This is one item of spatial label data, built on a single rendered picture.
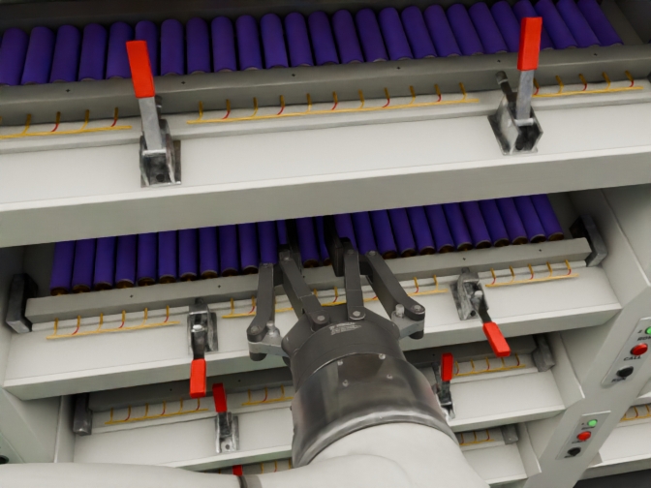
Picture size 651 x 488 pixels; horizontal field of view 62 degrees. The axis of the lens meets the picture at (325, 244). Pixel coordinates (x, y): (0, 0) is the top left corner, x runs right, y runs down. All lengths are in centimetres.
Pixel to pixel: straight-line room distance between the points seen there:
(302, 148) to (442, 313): 24
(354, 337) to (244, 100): 20
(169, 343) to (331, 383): 27
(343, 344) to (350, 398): 5
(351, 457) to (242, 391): 46
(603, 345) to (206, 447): 47
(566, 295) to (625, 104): 20
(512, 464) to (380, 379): 65
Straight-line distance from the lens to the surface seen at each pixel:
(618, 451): 101
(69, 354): 57
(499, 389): 75
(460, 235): 59
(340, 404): 29
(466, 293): 55
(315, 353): 34
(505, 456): 93
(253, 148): 41
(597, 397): 78
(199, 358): 50
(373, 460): 25
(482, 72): 46
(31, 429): 64
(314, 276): 53
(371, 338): 34
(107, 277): 57
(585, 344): 71
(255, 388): 70
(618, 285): 63
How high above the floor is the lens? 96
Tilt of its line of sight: 42 degrees down
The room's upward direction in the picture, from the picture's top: straight up
